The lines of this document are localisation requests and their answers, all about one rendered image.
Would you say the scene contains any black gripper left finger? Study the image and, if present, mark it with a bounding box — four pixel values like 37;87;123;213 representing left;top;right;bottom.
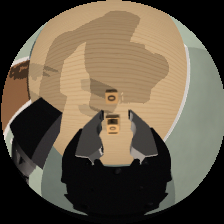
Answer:
61;110;104;184

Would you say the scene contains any tan wooden cube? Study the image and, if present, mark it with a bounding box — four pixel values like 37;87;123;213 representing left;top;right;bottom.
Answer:
107;119;118;132
105;89;118;104

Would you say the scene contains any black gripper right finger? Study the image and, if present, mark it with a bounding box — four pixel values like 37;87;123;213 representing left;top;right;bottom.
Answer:
128;109;172;182

